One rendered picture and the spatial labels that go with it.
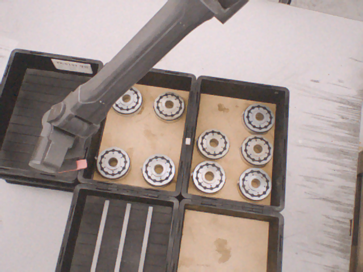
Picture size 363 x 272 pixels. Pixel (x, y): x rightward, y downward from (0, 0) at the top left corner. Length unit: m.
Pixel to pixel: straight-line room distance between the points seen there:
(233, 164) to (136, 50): 0.68
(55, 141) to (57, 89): 0.58
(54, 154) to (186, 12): 0.38
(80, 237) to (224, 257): 0.43
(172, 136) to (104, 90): 0.58
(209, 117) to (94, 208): 0.47
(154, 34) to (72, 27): 1.03
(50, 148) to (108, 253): 0.49
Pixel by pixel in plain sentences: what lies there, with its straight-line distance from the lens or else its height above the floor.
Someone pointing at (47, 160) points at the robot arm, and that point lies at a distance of 0.76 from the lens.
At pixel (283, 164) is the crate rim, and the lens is 1.14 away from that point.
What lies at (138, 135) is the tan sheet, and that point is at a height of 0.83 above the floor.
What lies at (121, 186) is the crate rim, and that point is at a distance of 1.08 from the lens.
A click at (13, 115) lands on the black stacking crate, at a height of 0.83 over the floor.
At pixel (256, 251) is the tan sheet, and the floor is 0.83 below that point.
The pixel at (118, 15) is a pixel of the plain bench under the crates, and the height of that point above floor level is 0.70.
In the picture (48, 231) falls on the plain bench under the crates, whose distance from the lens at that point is 1.34.
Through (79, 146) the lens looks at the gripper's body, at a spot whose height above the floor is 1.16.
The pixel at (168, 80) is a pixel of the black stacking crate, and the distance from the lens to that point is 1.23.
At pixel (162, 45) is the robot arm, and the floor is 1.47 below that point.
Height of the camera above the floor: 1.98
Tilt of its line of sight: 71 degrees down
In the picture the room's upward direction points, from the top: 7 degrees clockwise
